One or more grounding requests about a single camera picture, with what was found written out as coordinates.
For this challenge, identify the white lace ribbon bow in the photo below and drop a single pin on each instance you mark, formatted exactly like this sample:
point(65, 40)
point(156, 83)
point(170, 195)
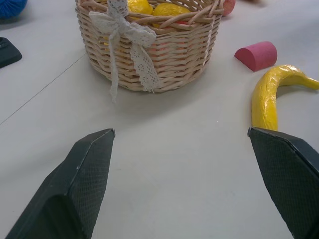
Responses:
point(129, 37)

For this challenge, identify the wicker basket with lace bow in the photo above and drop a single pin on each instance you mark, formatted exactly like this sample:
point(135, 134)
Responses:
point(172, 59)

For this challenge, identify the red object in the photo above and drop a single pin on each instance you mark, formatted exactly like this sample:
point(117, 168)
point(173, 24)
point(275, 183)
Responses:
point(183, 23)

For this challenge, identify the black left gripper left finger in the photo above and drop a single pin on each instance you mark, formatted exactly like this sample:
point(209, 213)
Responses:
point(82, 179)

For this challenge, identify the yellow banana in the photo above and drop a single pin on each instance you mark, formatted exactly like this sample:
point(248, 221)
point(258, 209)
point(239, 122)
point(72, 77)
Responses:
point(268, 99)

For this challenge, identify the yellow lemon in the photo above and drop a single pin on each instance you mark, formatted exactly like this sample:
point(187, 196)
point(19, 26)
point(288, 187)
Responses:
point(169, 11)
point(140, 6)

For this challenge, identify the pink peach fruit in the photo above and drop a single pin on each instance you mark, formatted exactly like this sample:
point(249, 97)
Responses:
point(228, 6)

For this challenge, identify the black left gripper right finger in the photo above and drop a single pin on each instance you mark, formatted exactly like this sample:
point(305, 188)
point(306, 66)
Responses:
point(286, 174)

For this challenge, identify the blue ribbed round object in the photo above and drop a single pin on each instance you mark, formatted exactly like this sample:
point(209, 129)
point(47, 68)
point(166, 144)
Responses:
point(11, 7)

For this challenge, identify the black flat object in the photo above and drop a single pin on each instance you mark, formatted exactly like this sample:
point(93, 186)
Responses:
point(7, 53)

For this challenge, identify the red half-cylinder foam block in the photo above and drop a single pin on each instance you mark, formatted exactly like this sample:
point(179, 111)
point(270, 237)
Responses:
point(258, 56)

